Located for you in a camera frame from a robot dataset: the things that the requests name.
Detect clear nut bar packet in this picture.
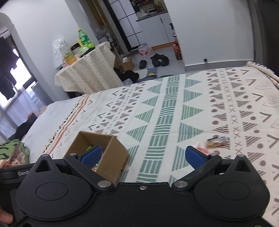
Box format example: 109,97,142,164
206,136,230,148

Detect left hand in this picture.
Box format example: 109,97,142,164
0,209,13,224

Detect green camouflage cloth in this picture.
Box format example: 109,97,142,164
0,139,30,169

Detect cardboard box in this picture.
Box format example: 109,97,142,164
65,131,129,185

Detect patterned bed cover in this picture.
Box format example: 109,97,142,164
23,61,278,226

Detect dotted tablecloth table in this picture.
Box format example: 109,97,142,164
55,42,123,94

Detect small cardboard box floor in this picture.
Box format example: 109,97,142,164
122,57,134,71

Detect black shoe pair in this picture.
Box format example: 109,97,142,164
150,53,169,67

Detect hanging dark clothes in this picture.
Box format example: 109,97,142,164
1,37,18,100

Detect green soda bottle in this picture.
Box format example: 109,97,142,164
78,29,95,54

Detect red drink bottle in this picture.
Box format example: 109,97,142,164
173,41,182,61

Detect water bottle pack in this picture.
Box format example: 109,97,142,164
138,43,153,56

